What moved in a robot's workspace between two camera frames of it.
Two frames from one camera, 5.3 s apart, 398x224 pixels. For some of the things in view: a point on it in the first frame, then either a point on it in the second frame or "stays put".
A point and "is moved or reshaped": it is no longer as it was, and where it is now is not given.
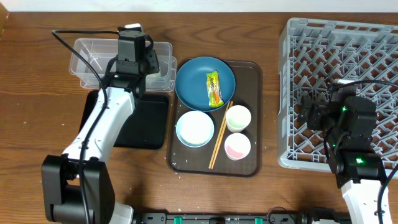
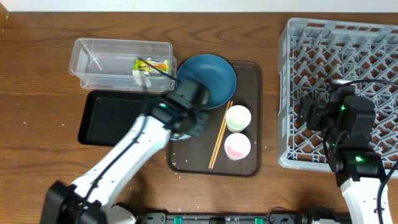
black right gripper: (318, 109) stays put
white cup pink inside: (237, 146) stays put
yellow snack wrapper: (213, 88) is moved or reshaped
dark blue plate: (191, 84) stays put
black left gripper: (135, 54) → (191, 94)
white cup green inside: (237, 117) stays put
